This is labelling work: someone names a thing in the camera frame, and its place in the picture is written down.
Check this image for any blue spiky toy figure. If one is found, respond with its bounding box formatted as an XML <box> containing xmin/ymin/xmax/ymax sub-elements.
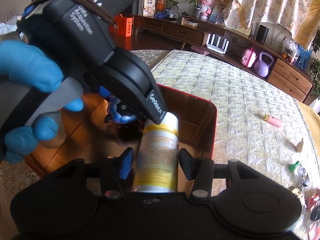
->
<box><xmin>98</xmin><ymin>86</ymin><xmax>138</xmax><ymax>125</ymax></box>

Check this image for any orange gift box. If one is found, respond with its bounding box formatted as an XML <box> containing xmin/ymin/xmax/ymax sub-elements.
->
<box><xmin>109</xmin><ymin>14</ymin><xmax>132</xmax><ymax>37</ymax></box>

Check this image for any pink toy case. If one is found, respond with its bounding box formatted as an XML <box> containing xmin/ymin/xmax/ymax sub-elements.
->
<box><xmin>241</xmin><ymin>47</ymin><xmax>257</xmax><ymax>68</ymax></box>

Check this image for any beige garlic shaped object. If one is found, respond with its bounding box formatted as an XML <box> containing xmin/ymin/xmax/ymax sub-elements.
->
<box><xmin>296</xmin><ymin>139</ymin><xmax>304</xmax><ymax>153</ymax></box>

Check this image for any white wifi router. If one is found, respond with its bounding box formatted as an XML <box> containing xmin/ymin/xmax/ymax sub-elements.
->
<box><xmin>206</xmin><ymin>33</ymin><xmax>229</xmax><ymax>54</ymax></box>

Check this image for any floral cream curtain cloth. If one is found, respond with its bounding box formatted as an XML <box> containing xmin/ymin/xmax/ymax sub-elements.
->
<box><xmin>222</xmin><ymin>0</ymin><xmax>319</xmax><ymax>49</ymax></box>

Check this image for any pink small tube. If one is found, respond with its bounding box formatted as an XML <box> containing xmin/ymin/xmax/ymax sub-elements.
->
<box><xmin>264</xmin><ymin>114</ymin><xmax>283</xmax><ymax>127</ymax></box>

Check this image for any red tin box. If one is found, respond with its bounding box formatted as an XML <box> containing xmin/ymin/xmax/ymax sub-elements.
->
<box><xmin>24</xmin><ymin>83</ymin><xmax>218</xmax><ymax>196</ymax></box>

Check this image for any quilted cream yellow mat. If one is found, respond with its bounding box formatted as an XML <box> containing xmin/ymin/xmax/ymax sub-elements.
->
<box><xmin>130</xmin><ymin>49</ymin><xmax>320</xmax><ymax>240</ymax></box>

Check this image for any purple kettlebell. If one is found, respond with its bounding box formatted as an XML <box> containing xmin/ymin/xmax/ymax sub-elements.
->
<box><xmin>253</xmin><ymin>51</ymin><xmax>274</xmax><ymax>77</ymax></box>

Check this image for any blue gloved left hand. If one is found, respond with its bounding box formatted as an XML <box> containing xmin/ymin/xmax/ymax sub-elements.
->
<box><xmin>0</xmin><ymin>39</ymin><xmax>85</xmax><ymax>165</ymax></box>

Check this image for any pink plush doll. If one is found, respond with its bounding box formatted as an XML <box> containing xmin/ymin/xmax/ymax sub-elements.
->
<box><xmin>199</xmin><ymin>0</ymin><xmax>215</xmax><ymax>20</ymax></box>

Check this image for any green pawn piece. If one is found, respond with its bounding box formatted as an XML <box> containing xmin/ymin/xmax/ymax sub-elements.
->
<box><xmin>289</xmin><ymin>161</ymin><xmax>300</xmax><ymax>172</ymax></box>

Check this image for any long wooden tv cabinet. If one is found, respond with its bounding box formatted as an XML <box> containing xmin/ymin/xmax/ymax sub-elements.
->
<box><xmin>132</xmin><ymin>15</ymin><xmax>315</xmax><ymax>102</ymax></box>

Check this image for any snack box on cabinet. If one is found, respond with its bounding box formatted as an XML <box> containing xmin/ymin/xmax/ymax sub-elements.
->
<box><xmin>142</xmin><ymin>0</ymin><xmax>156</xmax><ymax>17</ymax></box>

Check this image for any black speaker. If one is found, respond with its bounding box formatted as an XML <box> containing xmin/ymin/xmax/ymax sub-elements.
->
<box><xmin>255</xmin><ymin>24</ymin><xmax>269</xmax><ymax>44</ymax></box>

